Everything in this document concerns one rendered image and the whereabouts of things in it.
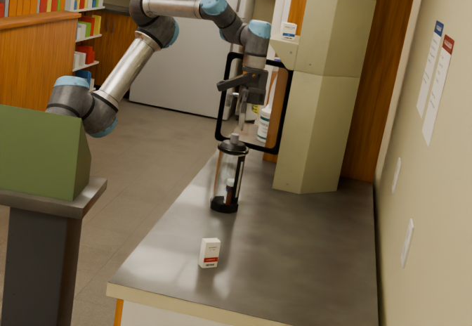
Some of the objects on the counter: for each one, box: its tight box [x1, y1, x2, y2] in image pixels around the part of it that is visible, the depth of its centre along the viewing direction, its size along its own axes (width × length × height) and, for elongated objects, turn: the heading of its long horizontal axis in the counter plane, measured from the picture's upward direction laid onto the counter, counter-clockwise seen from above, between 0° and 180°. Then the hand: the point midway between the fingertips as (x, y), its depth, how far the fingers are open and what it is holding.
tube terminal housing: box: [272, 0, 376, 194], centre depth 281 cm, size 25×32×77 cm
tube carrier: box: [211, 142, 249, 205], centre depth 244 cm, size 11×11×21 cm
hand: (237, 125), depth 239 cm, fingers open, 14 cm apart
